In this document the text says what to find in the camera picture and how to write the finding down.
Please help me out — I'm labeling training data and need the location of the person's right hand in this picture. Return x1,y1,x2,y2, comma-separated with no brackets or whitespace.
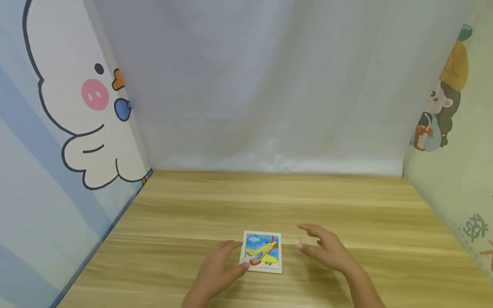
297,223,358,273

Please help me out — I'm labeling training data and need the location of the person's left hand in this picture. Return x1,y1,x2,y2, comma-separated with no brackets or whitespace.
186,240,251,299

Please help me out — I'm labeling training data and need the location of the square airplane picture puzzle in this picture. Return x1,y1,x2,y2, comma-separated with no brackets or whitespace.
239,231,283,274

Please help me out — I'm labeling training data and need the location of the person's right forearm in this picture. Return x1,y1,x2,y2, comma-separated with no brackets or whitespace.
342,264,386,308

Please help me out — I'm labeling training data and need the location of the person's left forearm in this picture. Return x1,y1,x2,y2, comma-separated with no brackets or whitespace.
181,293,211,308

